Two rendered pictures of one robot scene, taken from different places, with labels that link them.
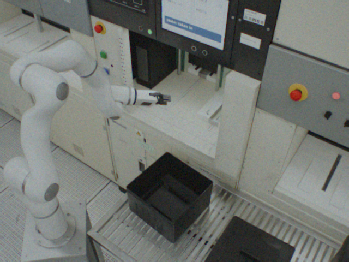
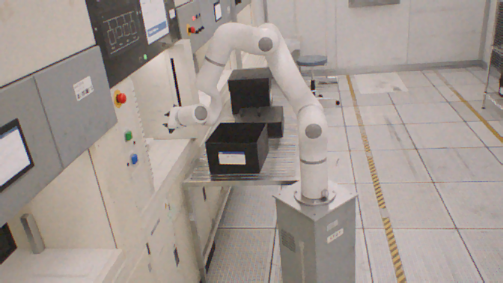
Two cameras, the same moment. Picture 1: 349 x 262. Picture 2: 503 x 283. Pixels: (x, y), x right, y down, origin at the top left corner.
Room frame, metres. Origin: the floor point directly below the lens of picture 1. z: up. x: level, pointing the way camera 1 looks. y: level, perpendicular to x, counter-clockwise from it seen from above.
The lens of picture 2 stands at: (1.69, 1.90, 1.79)
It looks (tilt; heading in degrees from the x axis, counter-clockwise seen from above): 24 degrees down; 246
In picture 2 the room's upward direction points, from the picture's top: 6 degrees counter-clockwise
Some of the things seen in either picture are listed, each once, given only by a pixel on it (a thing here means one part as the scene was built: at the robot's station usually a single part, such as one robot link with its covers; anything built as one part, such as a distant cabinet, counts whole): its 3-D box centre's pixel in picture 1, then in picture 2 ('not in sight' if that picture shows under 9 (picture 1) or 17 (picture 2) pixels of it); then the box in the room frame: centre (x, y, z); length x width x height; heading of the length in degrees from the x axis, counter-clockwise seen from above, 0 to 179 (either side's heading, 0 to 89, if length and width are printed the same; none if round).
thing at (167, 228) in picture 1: (169, 195); (238, 147); (0.91, 0.02, 0.85); 0.28 x 0.28 x 0.17; 50
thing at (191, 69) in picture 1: (210, 67); not in sight; (1.85, -0.22, 0.89); 0.22 x 0.21 x 0.04; 145
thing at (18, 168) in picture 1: (30, 185); (312, 135); (0.80, 0.56, 1.07); 0.19 x 0.12 x 0.24; 59
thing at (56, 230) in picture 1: (49, 218); (314, 176); (0.78, 0.53, 0.85); 0.19 x 0.19 x 0.18
